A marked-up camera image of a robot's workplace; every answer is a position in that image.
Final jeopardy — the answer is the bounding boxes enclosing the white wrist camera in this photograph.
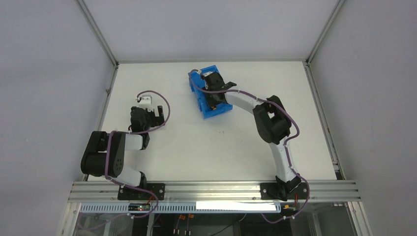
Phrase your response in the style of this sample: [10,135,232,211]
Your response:
[200,71,212,80]
[137,95,154,110]

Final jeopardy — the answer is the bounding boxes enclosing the slotted white cable duct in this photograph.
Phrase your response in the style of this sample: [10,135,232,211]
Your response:
[80,201,281,214]

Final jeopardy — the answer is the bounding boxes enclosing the right aluminium frame post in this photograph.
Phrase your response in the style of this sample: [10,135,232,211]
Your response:
[303,0,346,180]

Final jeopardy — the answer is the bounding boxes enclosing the small circuit board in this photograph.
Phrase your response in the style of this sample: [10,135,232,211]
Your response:
[128,204,151,211]

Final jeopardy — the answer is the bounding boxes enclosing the left aluminium frame post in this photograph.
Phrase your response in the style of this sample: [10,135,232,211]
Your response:
[75,0,119,130]

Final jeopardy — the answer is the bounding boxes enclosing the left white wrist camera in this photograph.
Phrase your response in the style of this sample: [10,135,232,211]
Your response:
[137,95,154,110]

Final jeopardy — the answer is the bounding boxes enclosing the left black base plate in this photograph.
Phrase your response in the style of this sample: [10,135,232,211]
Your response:
[117,182,166,201]

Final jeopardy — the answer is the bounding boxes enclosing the aluminium front rail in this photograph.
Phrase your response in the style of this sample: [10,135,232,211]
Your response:
[68,180,361,203]

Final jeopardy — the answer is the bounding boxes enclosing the blue plastic bin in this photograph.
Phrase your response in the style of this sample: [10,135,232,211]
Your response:
[188,71,233,119]

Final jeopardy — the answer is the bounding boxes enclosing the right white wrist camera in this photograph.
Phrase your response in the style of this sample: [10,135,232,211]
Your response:
[200,71,212,80]

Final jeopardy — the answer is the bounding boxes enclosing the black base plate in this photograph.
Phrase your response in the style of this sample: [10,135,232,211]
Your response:
[260,182,309,201]
[117,182,166,201]

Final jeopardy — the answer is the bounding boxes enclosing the aluminium frame post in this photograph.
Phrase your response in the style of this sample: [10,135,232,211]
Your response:
[303,0,346,180]
[75,0,119,130]

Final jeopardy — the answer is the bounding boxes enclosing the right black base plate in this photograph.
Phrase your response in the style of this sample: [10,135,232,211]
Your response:
[260,182,309,201]

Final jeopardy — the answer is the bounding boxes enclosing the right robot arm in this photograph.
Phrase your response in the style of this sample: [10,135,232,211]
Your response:
[199,72,301,201]

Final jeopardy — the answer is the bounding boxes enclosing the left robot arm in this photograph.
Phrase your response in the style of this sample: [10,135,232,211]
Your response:
[80,106,165,189]

